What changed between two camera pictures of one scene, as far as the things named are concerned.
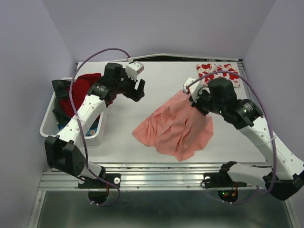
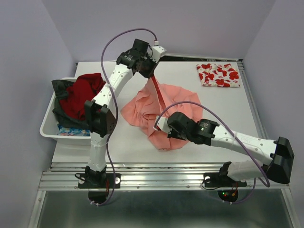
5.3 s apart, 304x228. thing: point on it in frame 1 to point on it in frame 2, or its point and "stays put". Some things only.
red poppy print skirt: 206,71 stays put
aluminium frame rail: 144,177 stays put
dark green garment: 59,89 stays put
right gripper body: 204,103 to 182,136
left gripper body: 126,85 to 147,66
